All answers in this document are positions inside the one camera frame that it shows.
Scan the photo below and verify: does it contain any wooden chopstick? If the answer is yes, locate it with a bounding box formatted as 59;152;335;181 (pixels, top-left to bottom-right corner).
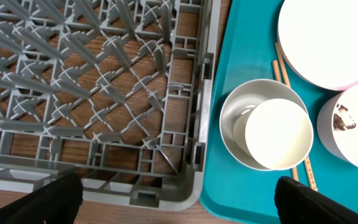
273;42;318;191
272;60;299;180

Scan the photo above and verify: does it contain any grey bowl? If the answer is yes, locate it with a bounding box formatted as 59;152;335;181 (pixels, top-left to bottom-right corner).
219;79;309;171

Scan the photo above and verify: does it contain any teal plastic serving tray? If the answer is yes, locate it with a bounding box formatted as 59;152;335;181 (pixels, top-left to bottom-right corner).
200;0;358;223

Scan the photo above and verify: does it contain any large white plate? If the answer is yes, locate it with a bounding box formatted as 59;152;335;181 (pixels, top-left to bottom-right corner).
277;0;358;91

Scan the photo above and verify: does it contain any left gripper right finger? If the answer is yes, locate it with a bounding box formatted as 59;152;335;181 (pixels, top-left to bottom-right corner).
274;176;358;224

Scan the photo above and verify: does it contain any pink bowl with food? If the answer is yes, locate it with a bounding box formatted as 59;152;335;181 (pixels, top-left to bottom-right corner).
316;85;358;167

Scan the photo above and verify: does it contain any white paper cup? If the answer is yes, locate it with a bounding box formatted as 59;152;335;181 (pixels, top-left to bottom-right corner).
232;98;314;170

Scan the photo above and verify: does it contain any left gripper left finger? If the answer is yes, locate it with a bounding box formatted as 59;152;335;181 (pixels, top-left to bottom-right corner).
0;174;83;224

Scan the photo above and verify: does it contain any grey plastic dishwasher rack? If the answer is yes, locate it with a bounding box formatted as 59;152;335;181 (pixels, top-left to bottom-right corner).
0;0;221;211

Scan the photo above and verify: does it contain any brown food scrap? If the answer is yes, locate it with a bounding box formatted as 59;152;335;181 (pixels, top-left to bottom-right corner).
333;104;356;131

